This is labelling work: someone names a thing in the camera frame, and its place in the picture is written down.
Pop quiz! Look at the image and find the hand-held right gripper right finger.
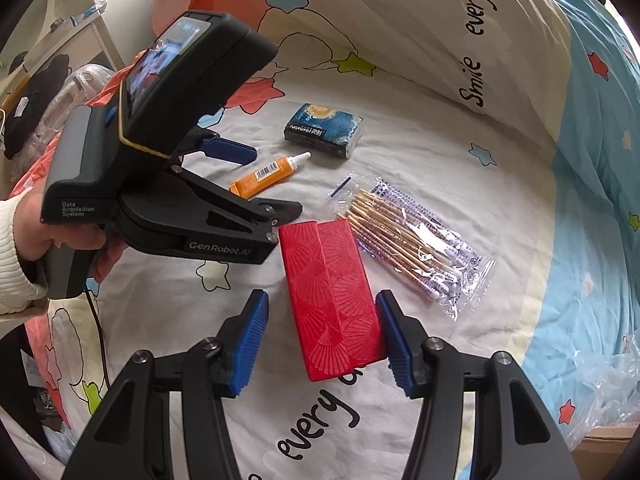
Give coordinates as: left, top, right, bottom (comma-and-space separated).
375, 289, 583, 480

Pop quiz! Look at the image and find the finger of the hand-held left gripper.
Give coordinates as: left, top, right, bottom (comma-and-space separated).
175, 167, 304, 247
172, 127, 258, 167

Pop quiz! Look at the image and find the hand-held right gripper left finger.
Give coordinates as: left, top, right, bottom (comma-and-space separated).
60, 288, 271, 480

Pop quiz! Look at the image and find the orange tube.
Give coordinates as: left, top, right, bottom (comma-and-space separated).
229, 152, 312, 198

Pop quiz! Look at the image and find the red patterned box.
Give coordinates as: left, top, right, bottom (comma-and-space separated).
278, 219, 388, 383

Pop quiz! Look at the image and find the blue tissue pack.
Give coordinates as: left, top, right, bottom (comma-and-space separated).
283, 103, 364, 161

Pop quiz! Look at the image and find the cotton swab packet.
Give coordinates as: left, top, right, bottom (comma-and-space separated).
337, 175, 496, 321

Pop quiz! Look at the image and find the cardboard box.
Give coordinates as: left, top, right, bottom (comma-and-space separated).
570, 425, 640, 476

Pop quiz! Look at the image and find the person's left hand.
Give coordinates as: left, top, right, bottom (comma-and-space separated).
12, 192, 130, 286

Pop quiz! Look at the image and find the cartoon printed bed sheet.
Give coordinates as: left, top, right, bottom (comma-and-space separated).
0, 35, 601, 480

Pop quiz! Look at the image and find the clear plastic wrap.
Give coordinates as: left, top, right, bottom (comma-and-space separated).
30, 62, 121, 161

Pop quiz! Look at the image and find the white cabinet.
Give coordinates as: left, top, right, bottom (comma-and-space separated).
20, 2, 128, 83

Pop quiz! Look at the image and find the blue pen refill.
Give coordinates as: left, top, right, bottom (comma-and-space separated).
327, 175, 353, 200

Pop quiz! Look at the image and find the black clothing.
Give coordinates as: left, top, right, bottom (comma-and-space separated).
0, 52, 71, 161

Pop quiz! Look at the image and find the clear plastic bag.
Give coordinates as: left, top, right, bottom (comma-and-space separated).
520, 340, 640, 451

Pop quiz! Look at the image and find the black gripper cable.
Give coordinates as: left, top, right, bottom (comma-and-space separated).
86, 287, 110, 392

